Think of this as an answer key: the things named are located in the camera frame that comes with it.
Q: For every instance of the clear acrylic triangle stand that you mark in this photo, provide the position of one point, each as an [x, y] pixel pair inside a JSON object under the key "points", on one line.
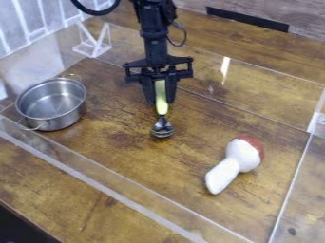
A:
{"points": [[91, 46]]}

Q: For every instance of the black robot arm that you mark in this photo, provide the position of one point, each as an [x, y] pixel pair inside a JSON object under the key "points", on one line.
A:
{"points": [[155, 16]]}

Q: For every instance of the red white toy mushroom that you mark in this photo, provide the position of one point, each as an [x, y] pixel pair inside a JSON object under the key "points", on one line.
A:
{"points": [[244, 157]]}

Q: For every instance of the small steel pot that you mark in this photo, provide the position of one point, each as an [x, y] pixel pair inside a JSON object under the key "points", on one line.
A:
{"points": [[51, 105]]}

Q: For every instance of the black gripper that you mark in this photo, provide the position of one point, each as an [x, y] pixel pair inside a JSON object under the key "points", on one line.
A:
{"points": [[141, 72]]}

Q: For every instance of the green handled metal spoon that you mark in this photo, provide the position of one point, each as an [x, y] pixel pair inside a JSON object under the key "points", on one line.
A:
{"points": [[162, 129]]}

